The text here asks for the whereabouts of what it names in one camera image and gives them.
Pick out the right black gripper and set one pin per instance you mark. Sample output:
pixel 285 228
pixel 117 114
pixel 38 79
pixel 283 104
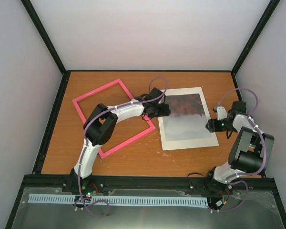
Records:
pixel 213 127

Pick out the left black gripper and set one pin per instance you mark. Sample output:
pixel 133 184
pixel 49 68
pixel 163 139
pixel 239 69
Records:
pixel 164 111

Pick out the dark red photo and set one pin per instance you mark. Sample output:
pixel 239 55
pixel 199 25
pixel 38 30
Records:
pixel 187 119

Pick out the white passe-partout mat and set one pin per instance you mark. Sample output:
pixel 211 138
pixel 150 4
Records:
pixel 187 144

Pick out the pink picture frame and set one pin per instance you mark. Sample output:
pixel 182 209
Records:
pixel 76 100

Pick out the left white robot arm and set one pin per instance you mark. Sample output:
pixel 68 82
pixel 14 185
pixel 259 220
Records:
pixel 99 127

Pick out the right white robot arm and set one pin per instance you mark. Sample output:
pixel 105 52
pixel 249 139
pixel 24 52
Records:
pixel 250 152

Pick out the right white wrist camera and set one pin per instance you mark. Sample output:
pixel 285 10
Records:
pixel 221 112

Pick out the right black corner post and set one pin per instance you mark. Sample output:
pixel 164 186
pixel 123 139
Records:
pixel 269 10

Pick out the black corner post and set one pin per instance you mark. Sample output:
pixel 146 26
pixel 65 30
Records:
pixel 43 34
pixel 269 10

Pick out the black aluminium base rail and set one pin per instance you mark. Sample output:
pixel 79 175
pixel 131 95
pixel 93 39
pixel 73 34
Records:
pixel 105 184

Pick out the light blue cable duct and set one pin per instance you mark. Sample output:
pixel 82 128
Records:
pixel 124 201

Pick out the left black corner post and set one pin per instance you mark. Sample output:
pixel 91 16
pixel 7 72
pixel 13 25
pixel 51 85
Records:
pixel 43 34

